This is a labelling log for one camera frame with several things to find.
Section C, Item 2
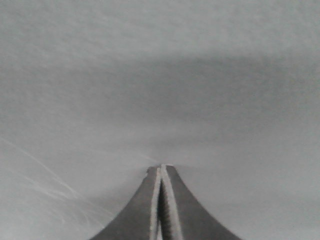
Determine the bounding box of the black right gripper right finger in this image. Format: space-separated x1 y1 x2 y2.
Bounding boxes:
159 164 240 240

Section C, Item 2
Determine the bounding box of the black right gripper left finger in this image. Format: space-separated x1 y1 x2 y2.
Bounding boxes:
92 165 161 240

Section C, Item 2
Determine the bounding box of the grey fridge door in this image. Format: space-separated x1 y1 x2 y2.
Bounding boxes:
0 0 320 240

